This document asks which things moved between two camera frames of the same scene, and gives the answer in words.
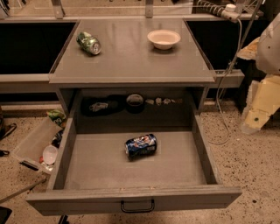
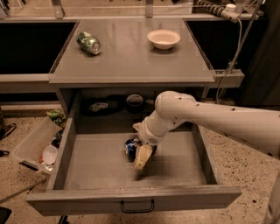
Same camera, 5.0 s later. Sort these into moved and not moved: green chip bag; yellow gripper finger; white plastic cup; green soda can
Moved: yellow gripper finger
Not moved: green soda can; green chip bag; white plastic cup
